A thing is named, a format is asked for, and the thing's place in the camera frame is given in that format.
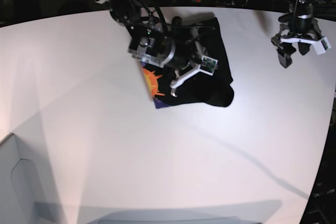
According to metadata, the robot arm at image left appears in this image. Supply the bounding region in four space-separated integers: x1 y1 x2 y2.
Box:
94 0 218 97

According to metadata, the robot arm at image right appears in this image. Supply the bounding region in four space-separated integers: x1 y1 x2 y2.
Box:
271 0 331 68

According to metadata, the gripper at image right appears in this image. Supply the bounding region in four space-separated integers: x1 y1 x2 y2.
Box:
271 15 325 69

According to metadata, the black T-shirt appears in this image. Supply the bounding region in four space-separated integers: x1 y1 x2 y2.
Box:
140 16 234 109

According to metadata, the wrist camera at image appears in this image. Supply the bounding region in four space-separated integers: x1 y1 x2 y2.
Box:
313 37 331 55
199 56 218 76

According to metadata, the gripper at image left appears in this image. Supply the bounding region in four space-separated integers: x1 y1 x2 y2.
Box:
167 26 215 98

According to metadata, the wrist camera at image left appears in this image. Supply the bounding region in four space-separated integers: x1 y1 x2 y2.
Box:
199 56 218 76

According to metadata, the white box at left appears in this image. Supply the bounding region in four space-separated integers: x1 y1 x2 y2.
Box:
0 132 69 224

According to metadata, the wrist camera at image right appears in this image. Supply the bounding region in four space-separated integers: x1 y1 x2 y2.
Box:
313 37 331 55

